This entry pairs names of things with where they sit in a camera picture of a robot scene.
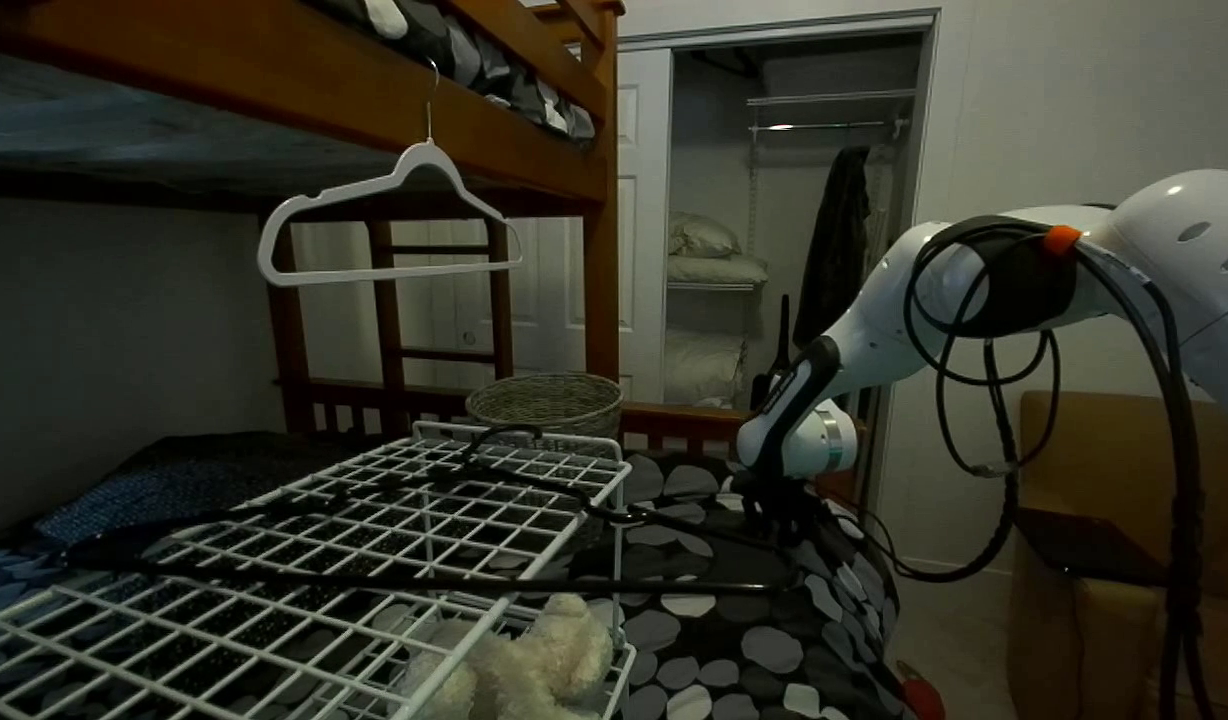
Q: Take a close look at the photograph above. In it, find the woven wicker basket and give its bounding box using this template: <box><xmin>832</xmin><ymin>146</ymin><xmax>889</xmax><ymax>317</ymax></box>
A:
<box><xmin>465</xmin><ymin>373</ymin><xmax>624</xmax><ymax>436</ymax></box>

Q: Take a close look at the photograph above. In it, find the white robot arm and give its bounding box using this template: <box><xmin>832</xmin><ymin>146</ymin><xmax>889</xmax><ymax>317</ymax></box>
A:
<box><xmin>736</xmin><ymin>166</ymin><xmax>1228</xmax><ymax>520</ymax></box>

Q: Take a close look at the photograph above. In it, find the brown armchair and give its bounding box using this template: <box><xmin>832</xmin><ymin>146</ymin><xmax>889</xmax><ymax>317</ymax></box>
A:
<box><xmin>1006</xmin><ymin>392</ymin><xmax>1228</xmax><ymax>720</ymax></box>

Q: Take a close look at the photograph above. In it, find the wooden bunk bed frame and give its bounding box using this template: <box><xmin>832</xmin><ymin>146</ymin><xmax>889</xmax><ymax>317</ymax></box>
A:
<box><xmin>0</xmin><ymin>0</ymin><xmax>872</xmax><ymax>513</ymax></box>

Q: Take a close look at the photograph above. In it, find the cream plush toy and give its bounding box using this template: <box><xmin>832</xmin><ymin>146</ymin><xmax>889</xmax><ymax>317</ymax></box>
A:
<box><xmin>399</xmin><ymin>593</ymin><xmax>616</xmax><ymax>720</ymax></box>

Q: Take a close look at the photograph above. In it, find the dark hanging jacket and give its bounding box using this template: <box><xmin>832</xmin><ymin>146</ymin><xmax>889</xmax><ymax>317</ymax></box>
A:
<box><xmin>792</xmin><ymin>143</ymin><xmax>866</xmax><ymax>343</ymax></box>

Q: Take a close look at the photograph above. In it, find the blue folded blanket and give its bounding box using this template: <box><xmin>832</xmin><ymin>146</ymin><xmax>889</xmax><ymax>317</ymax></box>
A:
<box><xmin>0</xmin><ymin>433</ymin><xmax>365</xmax><ymax>609</ymax></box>

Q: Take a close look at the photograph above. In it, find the black grey dotted blanket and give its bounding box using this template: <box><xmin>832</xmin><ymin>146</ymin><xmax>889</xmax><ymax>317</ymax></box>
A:
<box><xmin>526</xmin><ymin>447</ymin><xmax>914</xmax><ymax>720</ymax></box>

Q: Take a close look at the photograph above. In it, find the white plastic clothes hanger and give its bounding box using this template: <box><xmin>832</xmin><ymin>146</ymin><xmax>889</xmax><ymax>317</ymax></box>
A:
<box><xmin>250</xmin><ymin>99</ymin><xmax>524</xmax><ymax>291</ymax></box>

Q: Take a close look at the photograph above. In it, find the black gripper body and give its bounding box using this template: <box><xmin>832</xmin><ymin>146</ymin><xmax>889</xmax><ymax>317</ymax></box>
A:
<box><xmin>745</xmin><ymin>467</ymin><xmax>820</xmax><ymax>535</ymax></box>

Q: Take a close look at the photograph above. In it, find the white wire rack shelf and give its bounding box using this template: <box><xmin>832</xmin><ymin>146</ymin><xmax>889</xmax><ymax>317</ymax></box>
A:
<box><xmin>0</xmin><ymin>425</ymin><xmax>632</xmax><ymax>720</ymax></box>

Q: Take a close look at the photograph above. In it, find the white folded closet bedding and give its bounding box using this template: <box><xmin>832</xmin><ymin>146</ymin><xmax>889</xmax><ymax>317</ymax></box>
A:
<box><xmin>664</xmin><ymin>214</ymin><xmax>768</xmax><ymax>409</ymax></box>

